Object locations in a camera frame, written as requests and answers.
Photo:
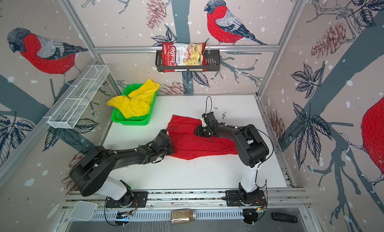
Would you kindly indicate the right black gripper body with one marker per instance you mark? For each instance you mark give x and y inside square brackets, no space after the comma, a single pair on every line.
[203,131]

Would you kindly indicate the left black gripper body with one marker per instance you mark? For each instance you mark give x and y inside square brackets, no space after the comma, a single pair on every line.
[169,150]

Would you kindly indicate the red shorts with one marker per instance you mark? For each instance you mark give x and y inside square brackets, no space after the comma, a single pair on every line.
[188,146]

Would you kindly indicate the yellow shorts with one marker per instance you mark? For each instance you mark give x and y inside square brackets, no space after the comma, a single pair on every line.
[138,102]

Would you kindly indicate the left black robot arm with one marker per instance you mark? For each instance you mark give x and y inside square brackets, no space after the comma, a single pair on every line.
[92,174]

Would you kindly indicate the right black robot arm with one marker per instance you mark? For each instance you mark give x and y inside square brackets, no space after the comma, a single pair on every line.
[252,151]

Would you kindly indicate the green plastic basket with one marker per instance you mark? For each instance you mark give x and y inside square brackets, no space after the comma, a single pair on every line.
[118,117]

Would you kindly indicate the glass jar of grains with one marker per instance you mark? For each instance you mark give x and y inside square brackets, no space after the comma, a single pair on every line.
[182,216]

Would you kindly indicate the red Chuba chips bag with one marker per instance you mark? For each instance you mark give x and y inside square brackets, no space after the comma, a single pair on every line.
[183,54]

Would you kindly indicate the white square pad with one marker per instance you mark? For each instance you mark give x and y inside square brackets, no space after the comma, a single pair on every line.
[84,211]

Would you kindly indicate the black remote device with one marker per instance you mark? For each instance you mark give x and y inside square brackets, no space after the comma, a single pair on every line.
[286,218]

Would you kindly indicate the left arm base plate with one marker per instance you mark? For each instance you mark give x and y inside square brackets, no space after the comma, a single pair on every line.
[130,200]

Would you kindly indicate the black wall shelf basket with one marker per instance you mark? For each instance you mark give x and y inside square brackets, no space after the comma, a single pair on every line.
[212,57]

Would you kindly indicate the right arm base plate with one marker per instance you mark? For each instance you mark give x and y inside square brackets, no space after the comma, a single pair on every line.
[239,198]

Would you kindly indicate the white wire mesh basket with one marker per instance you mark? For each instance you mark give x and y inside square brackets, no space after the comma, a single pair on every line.
[81,93]

